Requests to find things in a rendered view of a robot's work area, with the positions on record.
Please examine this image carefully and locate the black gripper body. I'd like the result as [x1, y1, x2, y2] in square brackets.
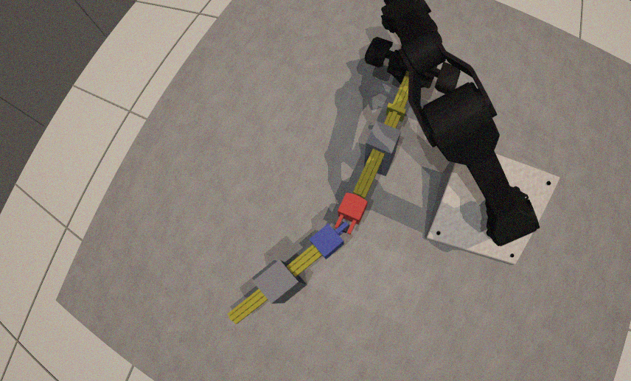
[364, 37, 460, 94]

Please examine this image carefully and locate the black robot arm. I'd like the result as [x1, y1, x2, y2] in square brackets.
[381, 0, 540, 246]

